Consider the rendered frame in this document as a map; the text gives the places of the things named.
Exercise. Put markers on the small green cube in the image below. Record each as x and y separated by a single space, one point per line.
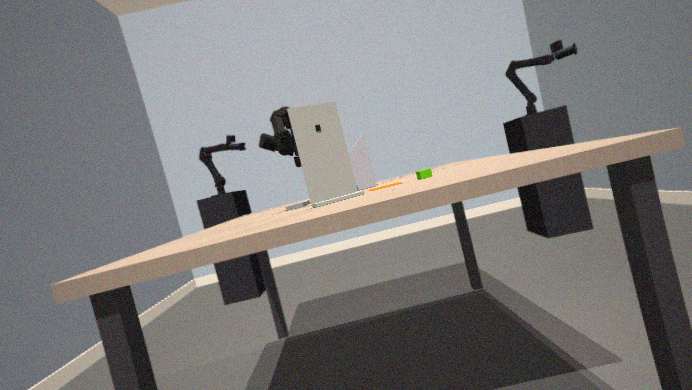
424 174

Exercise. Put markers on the beige panel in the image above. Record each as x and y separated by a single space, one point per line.
323 153

